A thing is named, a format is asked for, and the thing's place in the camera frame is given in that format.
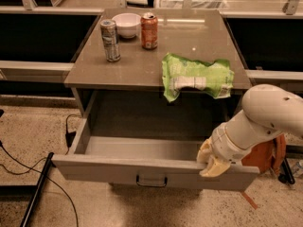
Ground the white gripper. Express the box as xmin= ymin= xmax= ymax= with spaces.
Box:
xmin=196 ymin=123 xmax=253 ymax=178

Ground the grey top drawer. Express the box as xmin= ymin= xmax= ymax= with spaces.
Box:
xmin=51 ymin=90 xmax=260 ymax=193

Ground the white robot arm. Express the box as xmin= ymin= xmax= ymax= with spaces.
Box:
xmin=196 ymin=84 xmax=303 ymax=178

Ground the grey drawer cabinet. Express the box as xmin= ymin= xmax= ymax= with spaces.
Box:
xmin=64 ymin=9 xmax=251 ymax=111

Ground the orange backpack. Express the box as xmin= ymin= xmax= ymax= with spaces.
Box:
xmin=241 ymin=133 xmax=287 ymax=210

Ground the black stand foot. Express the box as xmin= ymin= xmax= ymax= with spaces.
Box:
xmin=278 ymin=158 xmax=295 ymax=185

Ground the green chip bag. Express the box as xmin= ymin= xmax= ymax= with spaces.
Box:
xmin=162 ymin=53 xmax=234 ymax=102

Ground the black power adapter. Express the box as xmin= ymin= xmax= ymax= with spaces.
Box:
xmin=65 ymin=131 xmax=76 ymax=148

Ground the orange soda can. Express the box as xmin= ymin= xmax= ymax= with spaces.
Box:
xmin=140 ymin=12 xmax=158 ymax=49

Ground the silver tall drink can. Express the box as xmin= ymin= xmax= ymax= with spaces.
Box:
xmin=100 ymin=19 xmax=120 ymax=62

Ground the white bowl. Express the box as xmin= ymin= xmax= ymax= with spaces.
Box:
xmin=113 ymin=13 xmax=141 ymax=39

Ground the black metal leg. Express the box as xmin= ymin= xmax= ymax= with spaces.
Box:
xmin=20 ymin=152 xmax=54 ymax=227

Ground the black cable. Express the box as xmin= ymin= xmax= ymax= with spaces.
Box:
xmin=0 ymin=113 xmax=80 ymax=227

